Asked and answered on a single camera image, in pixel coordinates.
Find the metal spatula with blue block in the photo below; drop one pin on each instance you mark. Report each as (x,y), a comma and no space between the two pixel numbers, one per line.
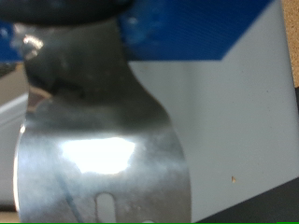
(99,124)

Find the grey backdrop curtain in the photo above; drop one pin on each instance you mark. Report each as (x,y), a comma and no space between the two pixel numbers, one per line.
(267,205)

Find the silver toaster oven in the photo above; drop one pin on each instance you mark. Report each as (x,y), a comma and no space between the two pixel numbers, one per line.
(243,124)

